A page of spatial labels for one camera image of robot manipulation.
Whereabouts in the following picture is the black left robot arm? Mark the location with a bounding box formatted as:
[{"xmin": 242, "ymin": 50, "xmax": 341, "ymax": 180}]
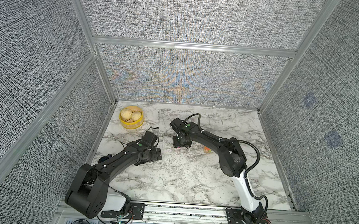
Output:
[{"xmin": 65, "ymin": 141, "xmax": 162, "ymax": 219}]

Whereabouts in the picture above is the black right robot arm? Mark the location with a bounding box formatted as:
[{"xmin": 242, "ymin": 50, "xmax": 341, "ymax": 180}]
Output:
[{"xmin": 170, "ymin": 118, "xmax": 269, "ymax": 224}]

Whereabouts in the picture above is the right steamed bun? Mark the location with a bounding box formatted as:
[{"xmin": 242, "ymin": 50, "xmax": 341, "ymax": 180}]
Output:
[{"xmin": 131, "ymin": 111, "xmax": 143, "ymax": 121}]

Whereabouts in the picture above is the steamed bun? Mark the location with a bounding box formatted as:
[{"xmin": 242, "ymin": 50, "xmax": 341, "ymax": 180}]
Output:
[
  {"xmin": 131, "ymin": 111, "xmax": 143, "ymax": 121},
  {"xmin": 120, "ymin": 108, "xmax": 133, "ymax": 120}
]

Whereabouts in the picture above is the yellow rimmed bamboo steamer basket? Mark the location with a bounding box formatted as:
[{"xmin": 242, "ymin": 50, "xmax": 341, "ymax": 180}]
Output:
[{"xmin": 119, "ymin": 106, "xmax": 144, "ymax": 130}]

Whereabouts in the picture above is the dark blue mug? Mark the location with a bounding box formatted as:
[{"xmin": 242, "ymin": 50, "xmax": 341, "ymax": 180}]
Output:
[{"xmin": 98, "ymin": 153, "xmax": 113, "ymax": 163}]

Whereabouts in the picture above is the left steamed bun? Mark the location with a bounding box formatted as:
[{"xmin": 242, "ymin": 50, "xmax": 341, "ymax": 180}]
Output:
[{"xmin": 120, "ymin": 108, "xmax": 133, "ymax": 120}]

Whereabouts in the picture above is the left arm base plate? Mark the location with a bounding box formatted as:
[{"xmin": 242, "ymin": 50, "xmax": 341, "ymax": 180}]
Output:
[{"xmin": 100, "ymin": 202, "xmax": 145, "ymax": 220}]

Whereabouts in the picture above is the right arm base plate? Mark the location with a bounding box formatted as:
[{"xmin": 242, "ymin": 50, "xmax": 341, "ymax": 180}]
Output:
[{"xmin": 225, "ymin": 207, "xmax": 272, "ymax": 224}]

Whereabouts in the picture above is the black corrugated cable conduit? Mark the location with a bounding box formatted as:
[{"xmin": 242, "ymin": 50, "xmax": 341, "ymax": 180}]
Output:
[{"xmin": 176, "ymin": 112, "xmax": 275, "ymax": 224}]

